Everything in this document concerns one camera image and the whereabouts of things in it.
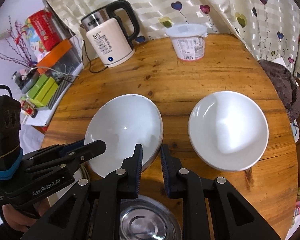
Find red nutcracker figurine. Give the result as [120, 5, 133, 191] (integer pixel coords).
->
[20, 97, 38, 119]

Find white charging cable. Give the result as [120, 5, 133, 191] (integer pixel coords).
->
[36, 65, 70, 78]

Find grey electronic device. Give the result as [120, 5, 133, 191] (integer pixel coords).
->
[17, 71, 40, 93]

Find chevron pattern tray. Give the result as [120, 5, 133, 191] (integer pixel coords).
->
[44, 76, 73, 110]

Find large white blue-banded bowl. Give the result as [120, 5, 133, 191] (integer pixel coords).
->
[84, 94, 164, 178]

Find orange-lid clear storage box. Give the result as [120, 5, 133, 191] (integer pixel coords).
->
[36, 40, 83, 77]

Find white side shelf board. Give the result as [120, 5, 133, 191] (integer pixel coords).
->
[21, 102, 57, 127]

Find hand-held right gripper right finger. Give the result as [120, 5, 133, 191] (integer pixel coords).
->
[160, 144, 283, 240]

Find small white blue-banded bowl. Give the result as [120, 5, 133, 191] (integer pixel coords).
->
[189, 91, 269, 172]

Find stack of green boxes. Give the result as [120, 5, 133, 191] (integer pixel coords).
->
[36, 77, 56, 103]

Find red carton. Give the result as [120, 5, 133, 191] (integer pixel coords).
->
[27, 9, 61, 52]

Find cream electric kettle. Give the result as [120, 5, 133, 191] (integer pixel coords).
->
[80, 0, 140, 68]

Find light green flat box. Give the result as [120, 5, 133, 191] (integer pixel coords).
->
[40, 82, 59, 107]

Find dark dotted cloth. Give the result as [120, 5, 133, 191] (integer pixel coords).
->
[259, 59, 300, 123]

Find black kettle cable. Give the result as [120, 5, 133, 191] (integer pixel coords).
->
[82, 37, 108, 73]

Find dark green flat box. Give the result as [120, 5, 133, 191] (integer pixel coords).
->
[27, 75, 47, 98]

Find white plastic tub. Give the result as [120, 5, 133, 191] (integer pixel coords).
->
[165, 23, 207, 62]

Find stainless steel bowl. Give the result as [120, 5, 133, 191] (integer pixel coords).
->
[119, 194, 184, 240]

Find heart print curtain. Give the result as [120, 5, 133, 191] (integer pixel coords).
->
[36, 0, 300, 80]

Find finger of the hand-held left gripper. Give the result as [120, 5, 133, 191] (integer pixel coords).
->
[26, 140, 107, 178]
[21, 140, 85, 167]

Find person's left hand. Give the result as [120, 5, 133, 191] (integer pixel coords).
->
[2, 202, 49, 233]

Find purple decorative branches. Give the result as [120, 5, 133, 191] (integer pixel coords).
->
[0, 15, 38, 68]

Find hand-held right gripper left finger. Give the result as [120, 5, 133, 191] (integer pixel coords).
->
[20, 144, 143, 240]

